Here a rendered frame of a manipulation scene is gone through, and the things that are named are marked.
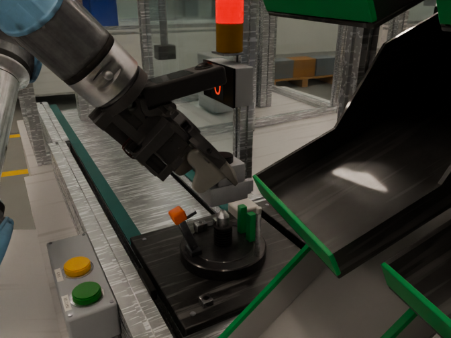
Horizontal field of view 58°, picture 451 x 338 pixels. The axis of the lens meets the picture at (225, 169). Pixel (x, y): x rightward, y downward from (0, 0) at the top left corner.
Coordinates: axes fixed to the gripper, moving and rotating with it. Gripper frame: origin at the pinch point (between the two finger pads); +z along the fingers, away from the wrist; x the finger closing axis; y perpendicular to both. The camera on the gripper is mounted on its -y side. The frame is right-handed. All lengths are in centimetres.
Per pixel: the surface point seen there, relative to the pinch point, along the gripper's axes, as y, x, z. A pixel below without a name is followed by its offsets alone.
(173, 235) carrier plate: 14.0, -8.9, 7.8
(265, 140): -24, -67, 54
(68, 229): 32, -39, 7
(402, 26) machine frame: -91, -60, 62
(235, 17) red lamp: -21.5, -16.5, -8.0
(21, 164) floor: 92, -314, 67
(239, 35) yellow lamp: -20.4, -16.7, -5.1
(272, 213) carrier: -0.9, -6.9, 20.5
